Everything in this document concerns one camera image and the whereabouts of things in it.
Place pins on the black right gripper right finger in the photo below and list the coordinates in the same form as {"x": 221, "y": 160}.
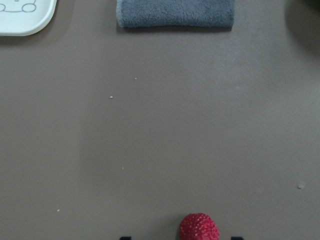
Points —
{"x": 236, "y": 238}

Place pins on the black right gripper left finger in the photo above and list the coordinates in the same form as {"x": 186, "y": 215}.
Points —
{"x": 125, "y": 238}

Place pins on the red strawberry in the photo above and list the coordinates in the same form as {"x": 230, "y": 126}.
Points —
{"x": 198, "y": 226}

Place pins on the grey folded cloth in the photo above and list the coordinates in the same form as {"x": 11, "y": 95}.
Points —
{"x": 181, "y": 13}

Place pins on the cream rabbit tray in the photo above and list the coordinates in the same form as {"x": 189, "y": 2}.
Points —
{"x": 25, "y": 17}

